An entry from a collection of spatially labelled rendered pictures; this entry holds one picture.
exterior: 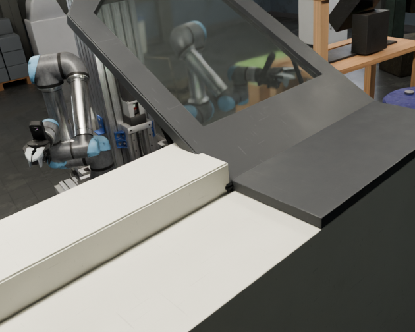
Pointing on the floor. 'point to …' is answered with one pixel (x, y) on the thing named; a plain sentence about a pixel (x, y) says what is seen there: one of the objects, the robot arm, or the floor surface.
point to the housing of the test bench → (279, 246)
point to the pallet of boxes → (4, 55)
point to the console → (93, 225)
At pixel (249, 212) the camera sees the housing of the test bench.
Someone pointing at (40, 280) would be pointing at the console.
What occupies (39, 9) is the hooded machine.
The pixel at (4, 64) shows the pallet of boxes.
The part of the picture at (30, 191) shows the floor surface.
